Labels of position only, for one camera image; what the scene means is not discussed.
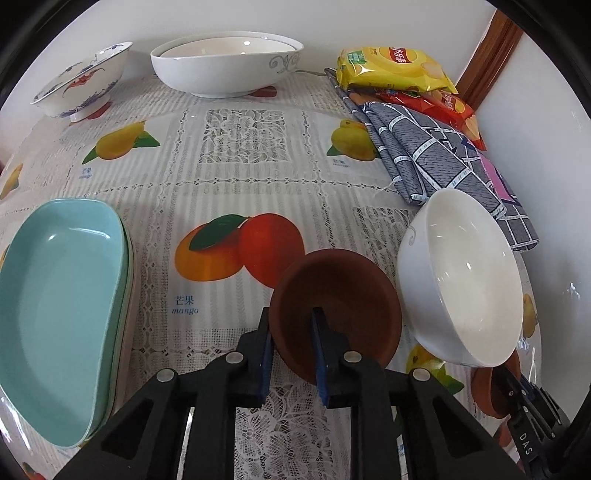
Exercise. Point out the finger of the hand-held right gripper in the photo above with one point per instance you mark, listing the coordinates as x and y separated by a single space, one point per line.
533 392
510 392

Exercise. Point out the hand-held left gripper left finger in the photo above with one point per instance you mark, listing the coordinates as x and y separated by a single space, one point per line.
265 364

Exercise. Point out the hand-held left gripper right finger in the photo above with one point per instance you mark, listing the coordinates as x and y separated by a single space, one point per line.
319 364

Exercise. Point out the small brown bowl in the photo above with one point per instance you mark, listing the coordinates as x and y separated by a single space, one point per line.
341 300
482 387

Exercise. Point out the green plate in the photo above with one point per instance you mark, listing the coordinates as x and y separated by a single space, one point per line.
130 277

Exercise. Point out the teal plate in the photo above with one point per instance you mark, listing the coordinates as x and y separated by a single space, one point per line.
55 314

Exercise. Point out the white bowl with grey pattern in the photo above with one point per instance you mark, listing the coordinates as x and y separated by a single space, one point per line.
461 277

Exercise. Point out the fruit printed tablecloth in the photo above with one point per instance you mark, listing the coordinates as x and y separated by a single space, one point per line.
184 184

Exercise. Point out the grey checked cloth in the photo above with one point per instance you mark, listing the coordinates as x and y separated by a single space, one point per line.
415 147

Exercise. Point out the red chip bag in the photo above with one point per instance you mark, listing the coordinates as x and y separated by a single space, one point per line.
457 110

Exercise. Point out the large white bowl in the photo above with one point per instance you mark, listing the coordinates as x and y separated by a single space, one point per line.
221 76

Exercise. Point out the yellow chip bag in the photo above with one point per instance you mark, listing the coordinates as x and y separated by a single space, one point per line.
392 69

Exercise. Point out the blue patterned footed bowl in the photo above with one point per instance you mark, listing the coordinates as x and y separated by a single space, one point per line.
78 87

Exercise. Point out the brown wooden door frame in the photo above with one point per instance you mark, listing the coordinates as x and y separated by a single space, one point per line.
489 50

